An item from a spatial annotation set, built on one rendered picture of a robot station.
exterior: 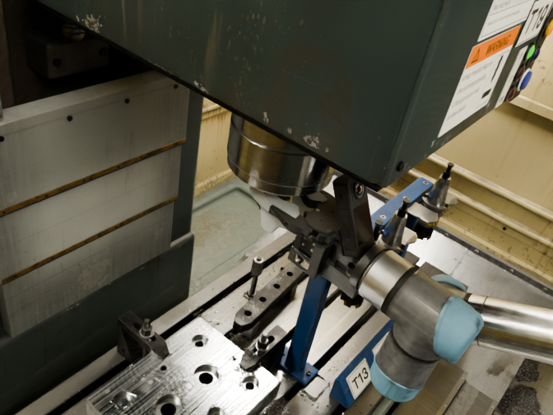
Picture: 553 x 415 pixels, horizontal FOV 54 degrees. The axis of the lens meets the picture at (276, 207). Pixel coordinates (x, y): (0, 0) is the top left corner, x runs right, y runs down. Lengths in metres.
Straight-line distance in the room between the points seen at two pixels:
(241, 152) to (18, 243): 0.57
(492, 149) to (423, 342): 1.10
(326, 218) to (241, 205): 1.48
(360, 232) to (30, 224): 0.67
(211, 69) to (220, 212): 1.55
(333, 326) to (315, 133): 0.87
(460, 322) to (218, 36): 0.44
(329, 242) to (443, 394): 0.91
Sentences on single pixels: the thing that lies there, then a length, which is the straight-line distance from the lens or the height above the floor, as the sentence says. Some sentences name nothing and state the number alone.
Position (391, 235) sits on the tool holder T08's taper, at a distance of 1.14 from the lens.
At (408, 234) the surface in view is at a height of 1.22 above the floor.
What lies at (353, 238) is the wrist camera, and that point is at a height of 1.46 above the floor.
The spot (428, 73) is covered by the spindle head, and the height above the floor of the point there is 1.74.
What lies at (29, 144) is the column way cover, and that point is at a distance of 1.05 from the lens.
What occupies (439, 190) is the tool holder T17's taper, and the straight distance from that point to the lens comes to 1.31.
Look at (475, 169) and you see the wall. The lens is 1.79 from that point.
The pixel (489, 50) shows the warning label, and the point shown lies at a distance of 0.67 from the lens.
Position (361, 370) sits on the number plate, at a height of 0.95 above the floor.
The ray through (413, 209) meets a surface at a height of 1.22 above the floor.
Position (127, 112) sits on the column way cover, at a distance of 1.15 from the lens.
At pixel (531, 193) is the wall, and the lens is 1.77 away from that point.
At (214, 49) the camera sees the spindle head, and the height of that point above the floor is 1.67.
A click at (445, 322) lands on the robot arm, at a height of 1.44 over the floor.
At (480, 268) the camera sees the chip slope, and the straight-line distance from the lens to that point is 1.88.
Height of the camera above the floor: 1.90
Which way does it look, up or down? 36 degrees down
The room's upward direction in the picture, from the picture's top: 12 degrees clockwise
